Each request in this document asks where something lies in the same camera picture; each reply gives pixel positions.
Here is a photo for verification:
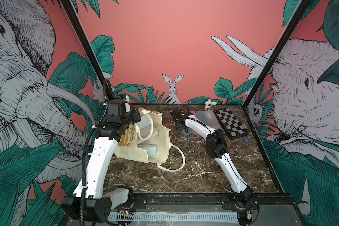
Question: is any black front mounting rail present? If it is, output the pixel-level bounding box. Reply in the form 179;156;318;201
110;192;296;211

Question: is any black corrugated left cable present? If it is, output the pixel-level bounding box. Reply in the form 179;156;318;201
79;79;109;226

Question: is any pale mint case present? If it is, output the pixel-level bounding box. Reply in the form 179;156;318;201
142;145;157;158

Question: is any light teal case in bag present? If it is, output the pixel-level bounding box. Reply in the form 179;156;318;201
181;126;192;135

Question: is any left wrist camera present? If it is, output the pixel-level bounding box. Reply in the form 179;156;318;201
107;94;131;117

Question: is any small purple round sticker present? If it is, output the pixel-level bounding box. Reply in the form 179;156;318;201
243;137;250;144

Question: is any small white toy figure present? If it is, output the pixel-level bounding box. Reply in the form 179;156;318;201
205;99;217;110

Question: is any black white chessboard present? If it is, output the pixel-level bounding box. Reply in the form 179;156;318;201
214;108;248;139

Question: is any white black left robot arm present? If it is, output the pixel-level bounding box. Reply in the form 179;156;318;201
61;109;141;226

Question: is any cream floral canvas tote bag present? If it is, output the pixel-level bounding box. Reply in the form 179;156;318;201
114;107;186;172

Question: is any translucent white pencil case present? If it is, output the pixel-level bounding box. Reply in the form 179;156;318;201
204;110;222;130

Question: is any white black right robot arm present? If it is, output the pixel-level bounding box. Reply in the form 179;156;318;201
170;107;255;210

